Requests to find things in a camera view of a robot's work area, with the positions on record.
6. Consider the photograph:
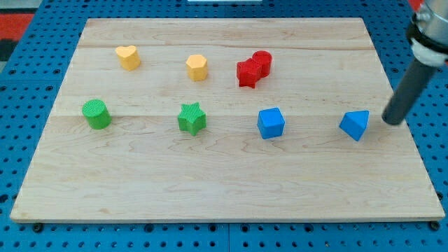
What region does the green cylinder block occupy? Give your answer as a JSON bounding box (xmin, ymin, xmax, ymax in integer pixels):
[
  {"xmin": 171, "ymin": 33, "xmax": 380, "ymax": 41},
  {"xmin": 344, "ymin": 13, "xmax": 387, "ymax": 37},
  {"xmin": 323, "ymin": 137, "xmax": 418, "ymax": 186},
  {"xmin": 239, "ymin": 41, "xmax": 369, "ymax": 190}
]
[{"xmin": 82, "ymin": 99, "xmax": 112, "ymax": 130}]

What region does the yellow hexagon block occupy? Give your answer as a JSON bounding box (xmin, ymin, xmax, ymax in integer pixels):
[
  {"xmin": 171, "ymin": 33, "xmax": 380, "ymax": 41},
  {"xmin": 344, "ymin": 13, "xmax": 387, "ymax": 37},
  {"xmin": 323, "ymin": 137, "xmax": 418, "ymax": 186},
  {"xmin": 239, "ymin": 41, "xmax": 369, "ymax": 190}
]
[{"xmin": 185, "ymin": 55, "xmax": 208, "ymax": 81}]

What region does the yellow heart block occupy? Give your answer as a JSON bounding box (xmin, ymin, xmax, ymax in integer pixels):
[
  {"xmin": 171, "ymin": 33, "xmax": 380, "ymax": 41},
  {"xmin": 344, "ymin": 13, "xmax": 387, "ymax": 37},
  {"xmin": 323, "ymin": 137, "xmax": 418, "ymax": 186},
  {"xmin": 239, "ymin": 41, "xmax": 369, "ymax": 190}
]
[{"xmin": 115, "ymin": 45, "xmax": 141, "ymax": 71}]

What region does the red star block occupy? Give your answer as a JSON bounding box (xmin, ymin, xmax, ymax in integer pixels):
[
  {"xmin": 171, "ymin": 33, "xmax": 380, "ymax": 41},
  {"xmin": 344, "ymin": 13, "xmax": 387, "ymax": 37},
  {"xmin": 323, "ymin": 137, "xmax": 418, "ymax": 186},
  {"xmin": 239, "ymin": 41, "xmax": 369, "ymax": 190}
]
[{"xmin": 237, "ymin": 58, "xmax": 262, "ymax": 89}]

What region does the green star block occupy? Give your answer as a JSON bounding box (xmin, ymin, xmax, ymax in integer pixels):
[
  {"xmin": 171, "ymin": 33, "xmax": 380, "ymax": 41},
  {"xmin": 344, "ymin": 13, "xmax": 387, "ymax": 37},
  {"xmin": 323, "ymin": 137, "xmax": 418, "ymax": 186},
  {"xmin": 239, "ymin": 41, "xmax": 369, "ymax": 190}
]
[{"xmin": 177, "ymin": 102, "xmax": 207, "ymax": 136}]

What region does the wooden board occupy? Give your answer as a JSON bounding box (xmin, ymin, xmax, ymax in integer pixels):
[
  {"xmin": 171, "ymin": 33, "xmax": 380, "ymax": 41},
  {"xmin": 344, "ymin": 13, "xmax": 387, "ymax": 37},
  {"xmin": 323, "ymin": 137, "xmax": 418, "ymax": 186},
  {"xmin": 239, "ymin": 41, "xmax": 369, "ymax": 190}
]
[{"xmin": 10, "ymin": 17, "xmax": 445, "ymax": 223}]

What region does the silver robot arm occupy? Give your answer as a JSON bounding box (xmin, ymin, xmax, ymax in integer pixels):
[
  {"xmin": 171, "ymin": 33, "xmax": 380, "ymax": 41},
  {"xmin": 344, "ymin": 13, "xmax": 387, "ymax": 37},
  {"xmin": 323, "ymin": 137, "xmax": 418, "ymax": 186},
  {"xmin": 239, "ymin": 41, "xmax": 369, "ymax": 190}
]
[{"xmin": 406, "ymin": 0, "xmax": 447, "ymax": 67}]

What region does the red cylinder block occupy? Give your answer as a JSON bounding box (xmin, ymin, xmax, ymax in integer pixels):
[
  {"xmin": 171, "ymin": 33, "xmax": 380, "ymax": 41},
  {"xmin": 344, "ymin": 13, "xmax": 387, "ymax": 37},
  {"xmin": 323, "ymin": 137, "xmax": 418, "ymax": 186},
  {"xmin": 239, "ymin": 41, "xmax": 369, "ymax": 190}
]
[{"xmin": 252, "ymin": 50, "xmax": 272, "ymax": 78}]

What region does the blue cube block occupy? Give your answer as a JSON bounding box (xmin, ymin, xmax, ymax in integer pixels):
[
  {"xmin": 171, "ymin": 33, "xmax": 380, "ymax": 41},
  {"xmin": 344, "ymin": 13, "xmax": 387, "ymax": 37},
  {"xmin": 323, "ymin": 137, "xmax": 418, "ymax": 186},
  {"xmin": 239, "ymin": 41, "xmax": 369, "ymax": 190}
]
[{"xmin": 257, "ymin": 107, "xmax": 285, "ymax": 139}]

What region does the blue triangle block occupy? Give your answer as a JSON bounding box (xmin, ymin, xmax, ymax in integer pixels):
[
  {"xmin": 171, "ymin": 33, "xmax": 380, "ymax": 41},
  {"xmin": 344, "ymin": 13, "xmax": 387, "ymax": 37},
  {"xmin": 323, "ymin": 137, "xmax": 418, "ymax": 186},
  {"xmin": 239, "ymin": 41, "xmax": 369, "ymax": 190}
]
[{"xmin": 339, "ymin": 111, "xmax": 370, "ymax": 141}]

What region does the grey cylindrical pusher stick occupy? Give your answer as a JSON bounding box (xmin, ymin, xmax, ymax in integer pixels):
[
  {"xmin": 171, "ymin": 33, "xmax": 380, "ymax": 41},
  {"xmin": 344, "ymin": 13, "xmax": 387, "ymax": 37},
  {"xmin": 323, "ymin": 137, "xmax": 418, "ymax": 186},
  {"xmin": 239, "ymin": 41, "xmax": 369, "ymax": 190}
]
[{"xmin": 381, "ymin": 58, "xmax": 437, "ymax": 125}]

